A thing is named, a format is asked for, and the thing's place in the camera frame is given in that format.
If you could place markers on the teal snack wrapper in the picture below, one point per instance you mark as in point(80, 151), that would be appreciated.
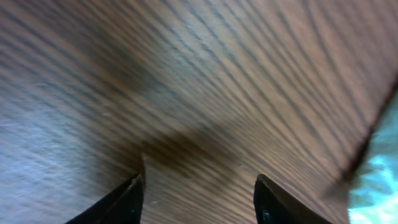
point(373, 196)

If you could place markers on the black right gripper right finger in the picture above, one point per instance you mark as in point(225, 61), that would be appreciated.
point(274, 205)

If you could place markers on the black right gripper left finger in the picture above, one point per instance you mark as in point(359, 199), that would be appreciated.
point(121, 206)

